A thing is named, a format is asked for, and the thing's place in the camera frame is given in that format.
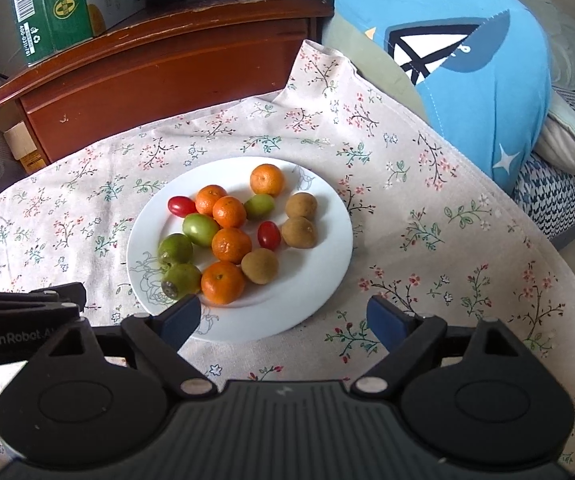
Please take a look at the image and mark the brown wooden cabinet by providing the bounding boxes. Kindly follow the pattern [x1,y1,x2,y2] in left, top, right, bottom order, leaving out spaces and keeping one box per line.
[0,0,333,164]

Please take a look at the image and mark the small orange front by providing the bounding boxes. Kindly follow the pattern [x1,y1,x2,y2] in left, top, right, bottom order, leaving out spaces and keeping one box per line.
[201,261,245,306]

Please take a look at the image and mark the brown kiwi front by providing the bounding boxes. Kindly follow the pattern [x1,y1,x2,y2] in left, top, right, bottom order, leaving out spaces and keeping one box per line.
[281,217,318,249]

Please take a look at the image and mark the large orange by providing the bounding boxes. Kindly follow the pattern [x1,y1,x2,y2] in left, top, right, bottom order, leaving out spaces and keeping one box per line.
[212,228,253,264]

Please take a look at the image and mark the striped white pillow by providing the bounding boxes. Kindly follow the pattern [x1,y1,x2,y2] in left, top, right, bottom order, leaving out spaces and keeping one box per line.
[534,89,575,176]

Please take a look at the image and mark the green fruit front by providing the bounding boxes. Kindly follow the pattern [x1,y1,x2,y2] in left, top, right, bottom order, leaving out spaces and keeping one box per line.
[161,263,202,300]

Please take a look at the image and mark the floral tablecloth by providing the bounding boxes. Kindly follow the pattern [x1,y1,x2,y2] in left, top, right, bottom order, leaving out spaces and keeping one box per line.
[0,42,575,469]

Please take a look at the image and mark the blue patterned sofa cover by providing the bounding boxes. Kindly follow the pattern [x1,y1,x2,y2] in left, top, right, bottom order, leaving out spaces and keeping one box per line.
[512,88,575,249]

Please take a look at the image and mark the blue plush pillow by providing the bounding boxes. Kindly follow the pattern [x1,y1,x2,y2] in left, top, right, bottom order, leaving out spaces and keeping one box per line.
[334,0,552,192]

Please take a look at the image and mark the small orange back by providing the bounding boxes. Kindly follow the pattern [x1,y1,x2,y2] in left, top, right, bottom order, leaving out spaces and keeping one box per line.
[212,195,248,229]

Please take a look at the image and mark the cardboard box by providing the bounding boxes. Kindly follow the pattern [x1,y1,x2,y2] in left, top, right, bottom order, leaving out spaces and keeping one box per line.
[0,102,47,174]

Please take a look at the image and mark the red tomato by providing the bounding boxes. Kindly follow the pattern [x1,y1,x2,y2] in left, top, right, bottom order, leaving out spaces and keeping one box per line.
[257,221,282,252]
[167,196,196,218]

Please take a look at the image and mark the small green fruit back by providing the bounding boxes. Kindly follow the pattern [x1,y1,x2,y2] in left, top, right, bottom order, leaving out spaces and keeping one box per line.
[244,194,274,221]

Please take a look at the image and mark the brown kiwi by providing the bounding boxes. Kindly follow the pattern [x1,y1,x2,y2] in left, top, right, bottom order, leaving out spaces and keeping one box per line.
[241,248,279,285]
[281,217,318,249]
[286,192,318,221]

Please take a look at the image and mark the small orange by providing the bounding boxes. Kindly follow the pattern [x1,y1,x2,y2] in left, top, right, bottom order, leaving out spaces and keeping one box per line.
[212,195,248,229]
[250,164,286,197]
[201,261,245,306]

